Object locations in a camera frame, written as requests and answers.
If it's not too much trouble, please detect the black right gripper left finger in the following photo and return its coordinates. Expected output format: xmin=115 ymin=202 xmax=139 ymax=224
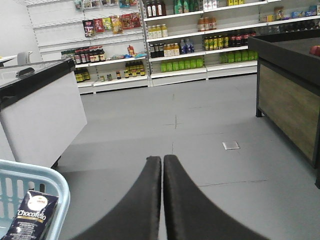
xmin=73 ymin=156 xmax=162 ymax=240

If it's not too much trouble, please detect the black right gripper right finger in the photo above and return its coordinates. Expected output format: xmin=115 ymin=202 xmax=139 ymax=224
xmin=163 ymin=154 xmax=265 ymax=240

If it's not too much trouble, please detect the dark blue Chocofello cookie box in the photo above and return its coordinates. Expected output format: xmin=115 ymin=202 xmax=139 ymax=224
xmin=2 ymin=190 xmax=59 ymax=240

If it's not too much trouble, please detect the light blue plastic basket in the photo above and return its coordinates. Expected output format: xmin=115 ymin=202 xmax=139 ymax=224
xmin=0 ymin=159 xmax=71 ymax=240

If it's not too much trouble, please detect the far steel floor socket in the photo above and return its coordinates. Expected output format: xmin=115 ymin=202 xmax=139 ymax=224
xmin=222 ymin=141 xmax=240 ymax=151

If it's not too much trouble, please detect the far white chest freezer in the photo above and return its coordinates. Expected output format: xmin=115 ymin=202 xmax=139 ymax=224
xmin=0 ymin=58 xmax=87 ymax=168

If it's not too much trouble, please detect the far wooden produce stand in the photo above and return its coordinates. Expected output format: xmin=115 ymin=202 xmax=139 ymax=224
xmin=248 ymin=29 xmax=320 ymax=190

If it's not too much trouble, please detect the white store shelving unit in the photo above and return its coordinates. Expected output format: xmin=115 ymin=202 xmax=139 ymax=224
xmin=24 ymin=0 xmax=320 ymax=94

